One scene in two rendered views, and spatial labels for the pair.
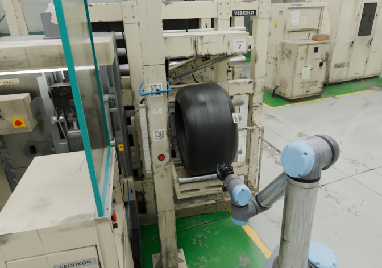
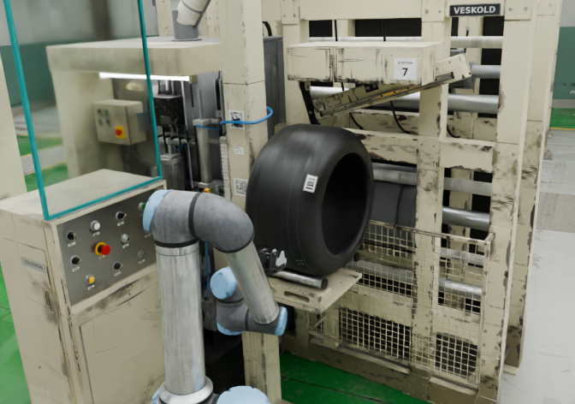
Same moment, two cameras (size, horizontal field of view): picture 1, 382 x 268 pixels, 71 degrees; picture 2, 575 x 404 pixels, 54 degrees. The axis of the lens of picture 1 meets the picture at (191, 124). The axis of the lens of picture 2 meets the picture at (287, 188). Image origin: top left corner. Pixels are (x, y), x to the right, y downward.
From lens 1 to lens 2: 158 cm
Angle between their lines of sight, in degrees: 43
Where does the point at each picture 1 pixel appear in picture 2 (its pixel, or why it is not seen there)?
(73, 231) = (30, 227)
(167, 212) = not seen: hidden behind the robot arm
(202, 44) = (342, 62)
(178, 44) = (309, 59)
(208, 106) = (280, 155)
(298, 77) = not seen: outside the picture
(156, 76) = (236, 99)
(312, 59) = not seen: outside the picture
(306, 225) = (165, 311)
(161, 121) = (243, 167)
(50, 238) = (19, 226)
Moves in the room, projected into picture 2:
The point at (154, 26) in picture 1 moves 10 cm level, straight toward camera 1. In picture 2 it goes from (234, 32) to (216, 33)
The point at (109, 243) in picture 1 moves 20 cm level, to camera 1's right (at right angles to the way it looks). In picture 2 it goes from (54, 255) to (79, 272)
